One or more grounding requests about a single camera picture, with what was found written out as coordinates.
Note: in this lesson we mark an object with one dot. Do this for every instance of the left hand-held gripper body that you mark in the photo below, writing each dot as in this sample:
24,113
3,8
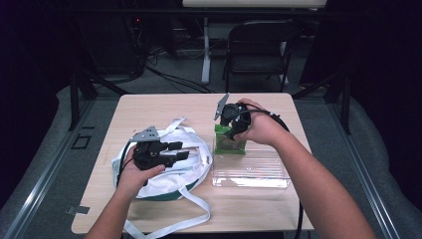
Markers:
149,156

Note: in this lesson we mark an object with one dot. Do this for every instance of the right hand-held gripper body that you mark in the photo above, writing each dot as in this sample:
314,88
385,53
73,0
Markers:
232,114

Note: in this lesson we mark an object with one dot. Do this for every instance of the green snack packet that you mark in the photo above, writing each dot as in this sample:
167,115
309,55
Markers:
229,144

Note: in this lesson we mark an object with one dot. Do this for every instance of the white tote bag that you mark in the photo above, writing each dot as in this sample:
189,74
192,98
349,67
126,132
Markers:
195,159

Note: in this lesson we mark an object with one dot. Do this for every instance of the clear plastic container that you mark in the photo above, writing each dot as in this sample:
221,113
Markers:
252,169

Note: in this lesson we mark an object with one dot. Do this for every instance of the person's left hand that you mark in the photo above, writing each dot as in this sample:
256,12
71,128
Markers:
136,181

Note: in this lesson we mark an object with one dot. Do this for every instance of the person's right hand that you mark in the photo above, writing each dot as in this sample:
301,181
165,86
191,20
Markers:
262,127

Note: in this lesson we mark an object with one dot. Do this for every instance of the white desk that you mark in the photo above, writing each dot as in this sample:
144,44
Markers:
206,49

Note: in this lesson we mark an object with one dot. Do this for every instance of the black folding chair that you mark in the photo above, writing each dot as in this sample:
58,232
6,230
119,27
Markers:
262,43

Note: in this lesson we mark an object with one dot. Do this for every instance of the grey tape piece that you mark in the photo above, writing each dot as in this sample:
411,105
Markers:
79,209

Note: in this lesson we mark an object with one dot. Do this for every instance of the black metal stand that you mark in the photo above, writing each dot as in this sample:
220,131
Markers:
74,99
346,106

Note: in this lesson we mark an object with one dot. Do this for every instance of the dark equipment with red light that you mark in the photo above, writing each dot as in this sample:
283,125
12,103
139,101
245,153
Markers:
132,36

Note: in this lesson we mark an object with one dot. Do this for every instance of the aluminium floor rail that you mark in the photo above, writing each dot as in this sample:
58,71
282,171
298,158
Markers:
371,186
40,186

